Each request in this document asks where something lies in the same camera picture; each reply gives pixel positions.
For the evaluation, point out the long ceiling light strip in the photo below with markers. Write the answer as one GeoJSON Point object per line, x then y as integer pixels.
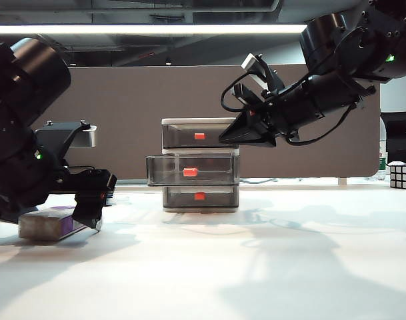
{"type": "Point", "coordinates": [156, 29]}

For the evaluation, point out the white plastic drawer cabinet frame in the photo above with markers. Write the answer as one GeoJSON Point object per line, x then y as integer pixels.
{"type": "Point", "coordinates": [196, 120]}

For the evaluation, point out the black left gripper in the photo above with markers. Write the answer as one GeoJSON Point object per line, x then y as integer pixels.
{"type": "Point", "coordinates": [86, 183]}

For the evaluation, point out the purple napkin pack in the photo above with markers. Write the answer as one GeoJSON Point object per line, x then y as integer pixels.
{"type": "Point", "coordinates": [39, 228]}

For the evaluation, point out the black monitor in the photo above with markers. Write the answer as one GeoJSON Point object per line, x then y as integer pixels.
{"type": "Point", "coordinates": [399, 136]}

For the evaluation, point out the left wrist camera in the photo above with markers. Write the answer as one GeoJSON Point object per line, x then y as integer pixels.
{"type": "Point", "coordinates": [86, 136]}

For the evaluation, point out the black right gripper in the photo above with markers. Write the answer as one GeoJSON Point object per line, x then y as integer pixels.
{"type": "Point", "coordinates": [272, 113]}

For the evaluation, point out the Rubik's cube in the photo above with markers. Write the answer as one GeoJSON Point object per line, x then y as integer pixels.
{"type": "Point", "coordinates": [402, 176]}

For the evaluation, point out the brown desk partition panel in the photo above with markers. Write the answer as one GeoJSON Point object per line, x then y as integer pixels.
{"type": "Point", "coordinates": [139, 116]}

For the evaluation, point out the white partition foot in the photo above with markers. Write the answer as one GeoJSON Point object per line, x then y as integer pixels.
{"type": "Point", "coordinates": [342, 181]}

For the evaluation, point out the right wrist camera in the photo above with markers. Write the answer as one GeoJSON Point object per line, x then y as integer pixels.
{"type": "Point", "coordinates": [251, 63]}

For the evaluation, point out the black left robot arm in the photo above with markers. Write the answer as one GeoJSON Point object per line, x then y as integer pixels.
{"type": "Point", "coordinates": [19, 100]}

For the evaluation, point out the clear bottle green label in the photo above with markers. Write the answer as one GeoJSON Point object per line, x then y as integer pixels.
{"type": "Point", "coordinates": [382, 156]}

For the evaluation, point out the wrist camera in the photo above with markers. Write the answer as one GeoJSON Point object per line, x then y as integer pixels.
{"type": "Point", "coordinates": [86, 136]}
{"type": "Point", "coordinates": [251, 63]}

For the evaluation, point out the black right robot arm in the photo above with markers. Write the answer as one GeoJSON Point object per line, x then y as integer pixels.
{"type": "Point", "coordinates": [356, 43]}

